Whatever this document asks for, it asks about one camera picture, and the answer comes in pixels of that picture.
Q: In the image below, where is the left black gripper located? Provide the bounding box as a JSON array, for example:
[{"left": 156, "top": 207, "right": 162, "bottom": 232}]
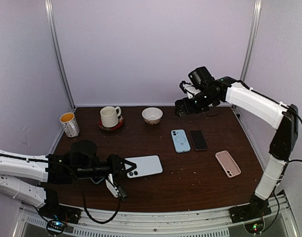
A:
[{"left": 75, "top": 154, "right": 136, "bottom": 181}]

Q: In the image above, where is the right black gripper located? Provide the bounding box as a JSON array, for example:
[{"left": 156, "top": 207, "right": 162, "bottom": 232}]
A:
[{"left": 174, "top": 90, "right": 217, "bottom": 119}]

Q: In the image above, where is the white phone from blue case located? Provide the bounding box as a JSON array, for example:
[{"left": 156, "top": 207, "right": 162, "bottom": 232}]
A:
[{"left": 125, "top": 155, "right": 163, "bottom": 178}]

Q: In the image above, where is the purple phone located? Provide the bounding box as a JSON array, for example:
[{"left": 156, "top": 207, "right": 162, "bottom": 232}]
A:
[{"left": 189, "top": 130, "right": 208, "bottom": 151}]

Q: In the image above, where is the pink phone case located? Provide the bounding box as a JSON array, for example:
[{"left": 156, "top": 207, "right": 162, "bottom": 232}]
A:
[{"left": 215, "top": 151, "right": 241, "bottom": 178}]

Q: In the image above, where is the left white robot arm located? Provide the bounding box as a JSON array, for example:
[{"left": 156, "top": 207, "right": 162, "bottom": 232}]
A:
[{"left": 0, "top": 140, "right": 137, "bottom": 219}]

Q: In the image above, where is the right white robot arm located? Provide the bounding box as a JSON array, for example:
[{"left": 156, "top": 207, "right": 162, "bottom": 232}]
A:
[{"left": 175, "top": 66, "right": 299, "bottom": 218}]

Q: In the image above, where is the white ceramic bowl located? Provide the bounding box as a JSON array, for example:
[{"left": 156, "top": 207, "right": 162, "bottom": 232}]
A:
[{"left": 142, "top": 107, "right": 163, "bottom": 125}]

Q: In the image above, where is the red patterned coaster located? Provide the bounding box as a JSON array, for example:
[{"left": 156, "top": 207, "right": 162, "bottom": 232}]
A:
[{"left": 98, "top": 116, "right": 124, "bottom": 131}]

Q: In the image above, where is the cream ribbed mug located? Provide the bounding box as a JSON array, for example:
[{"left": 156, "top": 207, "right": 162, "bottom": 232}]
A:
[{"left": 100, "top": 106, "right": 121, "bottom": 128}]

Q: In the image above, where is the white mug orange inside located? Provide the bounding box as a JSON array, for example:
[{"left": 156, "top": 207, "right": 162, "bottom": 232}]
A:
[{"left": 60, "top": 113, "right": 80, "bottom": 138}]

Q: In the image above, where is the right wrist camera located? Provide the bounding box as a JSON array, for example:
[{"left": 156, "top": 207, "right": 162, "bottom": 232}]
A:
[{"left": 179, "top": 81, "right": 200, "bottom": 99}]

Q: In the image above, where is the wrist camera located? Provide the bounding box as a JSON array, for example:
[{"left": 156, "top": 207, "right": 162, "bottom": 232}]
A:
[
  {"left": 105, "top": 178, "right": 128, "bottom": 201},
  {"left": 179, "top": 81, "right": 200, "bottom": 99}
]

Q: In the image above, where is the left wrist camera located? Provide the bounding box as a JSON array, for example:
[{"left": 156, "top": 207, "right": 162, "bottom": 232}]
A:
[{"left": 105, "top": 178, "right": 128, "bottom": 201}]

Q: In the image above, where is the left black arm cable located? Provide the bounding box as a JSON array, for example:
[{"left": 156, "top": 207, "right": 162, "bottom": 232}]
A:
[{"left": 67, "top": 167, "right": 122, "bottom": 225}]

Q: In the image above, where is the right aluminium frame post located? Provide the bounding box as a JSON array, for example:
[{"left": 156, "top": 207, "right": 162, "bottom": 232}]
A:
[{"left": 231, "top": 0, "right": 263, "bottom": 109}]

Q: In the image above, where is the aluminium frame post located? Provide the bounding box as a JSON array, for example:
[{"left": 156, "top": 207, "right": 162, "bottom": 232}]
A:
[
  {"left": 231, "top": 0, "right": 263, "bottom": 109},
  {"left": 44, "top": 0, "right": 76, "bottom": 111}
]

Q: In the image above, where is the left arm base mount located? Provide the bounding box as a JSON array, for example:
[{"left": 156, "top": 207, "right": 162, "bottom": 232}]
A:
[{"left": 37, "top": 199, "right": 81, "bottom": 236}]

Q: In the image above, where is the front aluminium rail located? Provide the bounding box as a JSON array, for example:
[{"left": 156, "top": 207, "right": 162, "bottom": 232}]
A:
[{"left": 12, "top": 201, "right": 297, "bottom": 237}]

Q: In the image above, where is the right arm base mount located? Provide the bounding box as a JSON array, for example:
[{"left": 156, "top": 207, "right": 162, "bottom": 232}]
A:
[{"left": 228, "top": 196, "right": 272, "bottom": 235}]

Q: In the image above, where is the left aluminium frame post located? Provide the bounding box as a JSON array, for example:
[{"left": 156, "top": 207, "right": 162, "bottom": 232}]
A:
[{"left": 44, "top": 0, "right": 76, "bottom": 111}]

